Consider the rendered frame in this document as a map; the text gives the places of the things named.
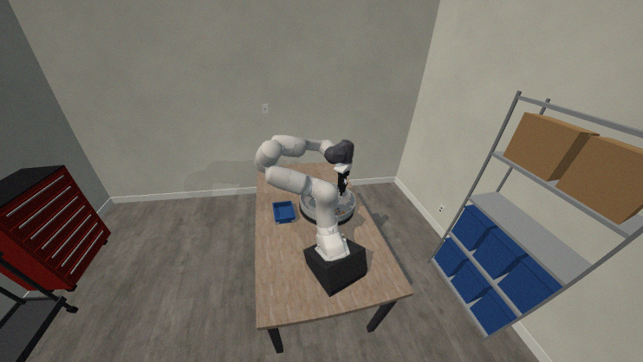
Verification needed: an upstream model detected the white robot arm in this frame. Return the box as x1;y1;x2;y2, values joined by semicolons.
254;135;354;261

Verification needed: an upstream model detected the blue crate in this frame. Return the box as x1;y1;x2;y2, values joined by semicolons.
272;201;296;225

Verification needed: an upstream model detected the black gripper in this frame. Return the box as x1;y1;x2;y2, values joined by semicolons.
338;170;350;199

